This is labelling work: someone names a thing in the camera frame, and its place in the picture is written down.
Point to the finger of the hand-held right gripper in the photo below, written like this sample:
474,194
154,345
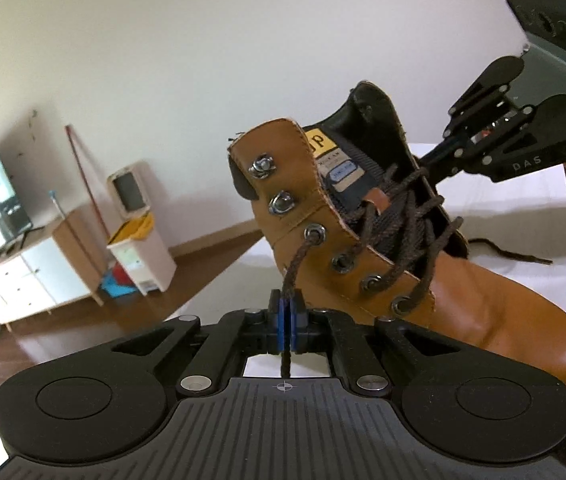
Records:
513,160
468,105

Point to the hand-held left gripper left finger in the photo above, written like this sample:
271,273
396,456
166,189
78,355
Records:
278,321

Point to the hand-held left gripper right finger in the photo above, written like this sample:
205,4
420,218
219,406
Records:
295,321

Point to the dark brown shoelace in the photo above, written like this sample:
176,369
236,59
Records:
295,265

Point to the brown leather boot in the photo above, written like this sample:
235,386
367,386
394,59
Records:
488,310

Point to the white pedal trash bin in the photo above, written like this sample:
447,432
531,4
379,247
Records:
145,260

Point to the blue dustpan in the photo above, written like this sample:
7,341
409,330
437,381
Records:
118,287

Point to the red plastic item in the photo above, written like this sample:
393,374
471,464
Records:
120,272

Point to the white wooden cabinet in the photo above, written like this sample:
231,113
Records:
28,280

